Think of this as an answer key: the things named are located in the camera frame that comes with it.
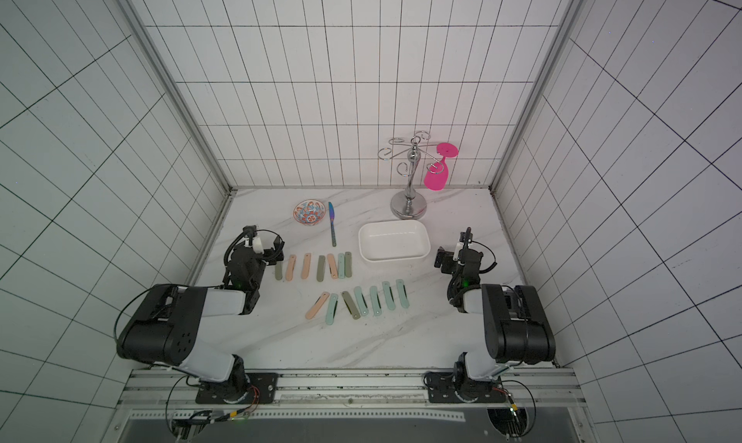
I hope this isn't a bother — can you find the mint folding fruit knife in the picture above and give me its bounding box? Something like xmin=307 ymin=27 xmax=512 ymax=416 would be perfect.
xmin=396 ymin=279 xmax=410 ymax=309

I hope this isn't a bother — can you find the pink folding fruit knife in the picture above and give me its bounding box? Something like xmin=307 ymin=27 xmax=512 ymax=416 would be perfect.
xmin=327 ymin=254 xmax=338 ymax=279

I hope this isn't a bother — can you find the olive folding fruit knife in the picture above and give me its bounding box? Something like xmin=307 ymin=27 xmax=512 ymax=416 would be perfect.
xmin=344 ymin=252 xmax=353 ymax=278

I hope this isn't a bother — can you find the hidden mint knife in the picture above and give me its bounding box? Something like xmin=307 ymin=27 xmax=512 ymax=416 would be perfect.
xmin=325 ymin=294 xmax=339 ymax=325

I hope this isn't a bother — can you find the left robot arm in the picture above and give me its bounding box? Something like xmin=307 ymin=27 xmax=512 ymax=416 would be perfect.
xmin=114 ymin=225 xmax=285 ymax=384

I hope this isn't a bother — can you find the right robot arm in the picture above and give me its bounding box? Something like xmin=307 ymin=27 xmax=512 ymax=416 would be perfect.
xmin=434 ymin=228 xmax=557 ymax=389

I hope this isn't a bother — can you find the white plastic storage box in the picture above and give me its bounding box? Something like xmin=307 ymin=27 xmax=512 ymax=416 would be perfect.
xmin=359 ymin=220 xmax=431 ymax=263

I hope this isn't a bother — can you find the iridescent butter knife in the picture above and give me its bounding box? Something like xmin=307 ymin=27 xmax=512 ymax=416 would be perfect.
xmin=328 ymin=202 xmax=337 ymax=247

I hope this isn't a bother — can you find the chrome glass holder stand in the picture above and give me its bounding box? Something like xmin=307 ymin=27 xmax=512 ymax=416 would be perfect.
xmin=378 ymin=130 xmax=431 ymax=220

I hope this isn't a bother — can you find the pink wine glass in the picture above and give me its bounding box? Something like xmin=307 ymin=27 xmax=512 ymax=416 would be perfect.
xmin=424 ymin=143 xmax=459 ymax=191

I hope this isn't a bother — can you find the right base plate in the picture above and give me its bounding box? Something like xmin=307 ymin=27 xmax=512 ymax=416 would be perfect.
xmin=423 ymin=372 xmax=506 ymax=404

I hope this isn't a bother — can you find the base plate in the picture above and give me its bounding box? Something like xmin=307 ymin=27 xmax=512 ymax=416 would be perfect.
xmin=423 ymin=372 xmax=506 ymax=404
xmin=195 ymin=373 xmax=278 ymax=406

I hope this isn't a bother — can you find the left base plate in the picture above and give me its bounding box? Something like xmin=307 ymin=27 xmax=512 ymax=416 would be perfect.
xmin=195 ymin=373 xmax=278 ymax=406

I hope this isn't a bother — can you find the aluminium mounting rail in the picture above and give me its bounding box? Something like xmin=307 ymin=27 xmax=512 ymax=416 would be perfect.
xmin=118 ymin=367 xmax=587 ymax=413

